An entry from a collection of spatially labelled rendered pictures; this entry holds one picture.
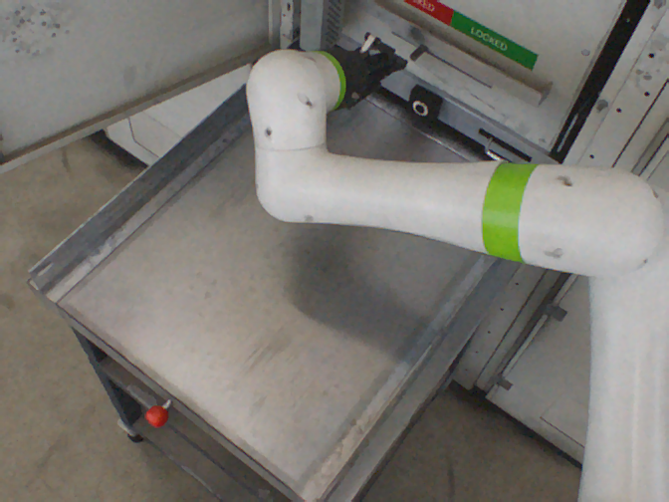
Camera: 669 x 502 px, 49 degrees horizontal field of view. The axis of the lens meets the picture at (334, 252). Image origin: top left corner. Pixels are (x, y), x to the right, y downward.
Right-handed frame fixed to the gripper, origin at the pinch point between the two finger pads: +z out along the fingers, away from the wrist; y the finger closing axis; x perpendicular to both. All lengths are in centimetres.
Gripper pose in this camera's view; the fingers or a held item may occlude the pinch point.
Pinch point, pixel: (391, 63)
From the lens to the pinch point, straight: 133.3
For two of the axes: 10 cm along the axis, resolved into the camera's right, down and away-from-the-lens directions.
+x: 8.0, 5.4, -2.6
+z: 4.8, -3.2, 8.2
